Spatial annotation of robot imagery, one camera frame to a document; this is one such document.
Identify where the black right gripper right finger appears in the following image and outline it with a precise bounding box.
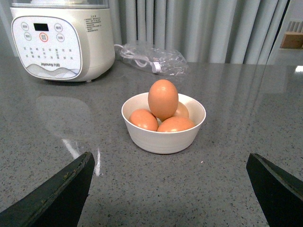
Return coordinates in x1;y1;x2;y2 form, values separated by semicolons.
246;153;303;227

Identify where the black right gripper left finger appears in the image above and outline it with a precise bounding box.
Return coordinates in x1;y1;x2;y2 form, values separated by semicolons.
0;152;95;227

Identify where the brown egg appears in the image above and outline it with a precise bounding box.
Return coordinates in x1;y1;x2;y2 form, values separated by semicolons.
129;109;158;131
148;79;178;121
173;102;189;118
157;116;195;132

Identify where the brown cardboard box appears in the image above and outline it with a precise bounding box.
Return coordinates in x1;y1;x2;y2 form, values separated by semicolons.
280;32;303;49

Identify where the white round bowl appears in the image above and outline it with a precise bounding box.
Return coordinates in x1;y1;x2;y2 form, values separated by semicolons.
121;92;206;154

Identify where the white soy milk maker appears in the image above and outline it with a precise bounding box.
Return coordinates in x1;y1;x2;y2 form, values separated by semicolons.
10;0;115;82

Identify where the grey pleated curtain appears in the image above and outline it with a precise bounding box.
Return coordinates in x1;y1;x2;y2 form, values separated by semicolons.
0;0;291;65

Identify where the clear plastic bag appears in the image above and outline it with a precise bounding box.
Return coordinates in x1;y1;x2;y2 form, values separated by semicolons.
115;41;188;76

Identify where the white power cable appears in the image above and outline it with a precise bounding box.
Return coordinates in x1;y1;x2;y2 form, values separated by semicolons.
114;44;162;74

